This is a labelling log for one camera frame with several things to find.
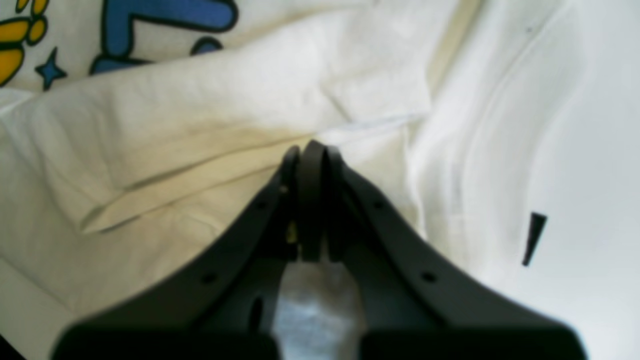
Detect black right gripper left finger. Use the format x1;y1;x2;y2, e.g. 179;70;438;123
52;146;300;360

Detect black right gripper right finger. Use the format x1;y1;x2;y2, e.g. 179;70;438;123
299;140;587;360

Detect white printed T-shirt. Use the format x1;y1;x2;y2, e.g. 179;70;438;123
1;0;585;360

